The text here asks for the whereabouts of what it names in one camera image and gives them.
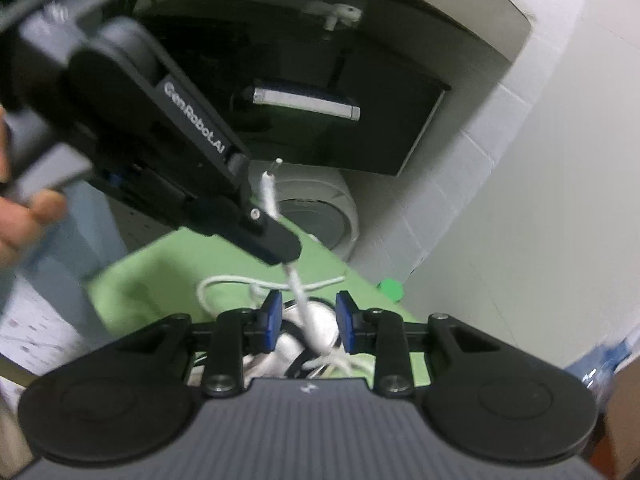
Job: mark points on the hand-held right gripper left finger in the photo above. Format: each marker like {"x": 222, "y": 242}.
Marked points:
{"x": 272, "y": 320}

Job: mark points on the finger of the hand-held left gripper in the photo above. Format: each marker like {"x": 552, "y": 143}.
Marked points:
{"x": 270, "y": 245}

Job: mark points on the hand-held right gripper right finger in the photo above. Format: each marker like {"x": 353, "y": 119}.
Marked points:
{"x": 346, "y": 322}

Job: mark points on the white and black sneaker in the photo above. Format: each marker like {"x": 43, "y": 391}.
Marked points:
{"x": 320, "y": 320}

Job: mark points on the white shoelace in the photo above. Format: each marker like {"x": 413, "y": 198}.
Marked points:
{"x": 300, "y": 295}

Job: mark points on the person's left hand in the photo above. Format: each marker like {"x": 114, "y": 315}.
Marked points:
{"x": 30, "y": 225}

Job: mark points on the green bottle cap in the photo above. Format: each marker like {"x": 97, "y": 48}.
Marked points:
{"x": 391, "y": 290}

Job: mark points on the green mat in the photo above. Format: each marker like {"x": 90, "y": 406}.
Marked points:
{"x": 155, "y": 280}

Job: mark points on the white plastic hook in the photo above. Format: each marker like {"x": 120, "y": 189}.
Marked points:
{"x": 335, "y": 12}

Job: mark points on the blue water jug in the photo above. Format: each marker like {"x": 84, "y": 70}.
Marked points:
{"x": 605, "y": 360}

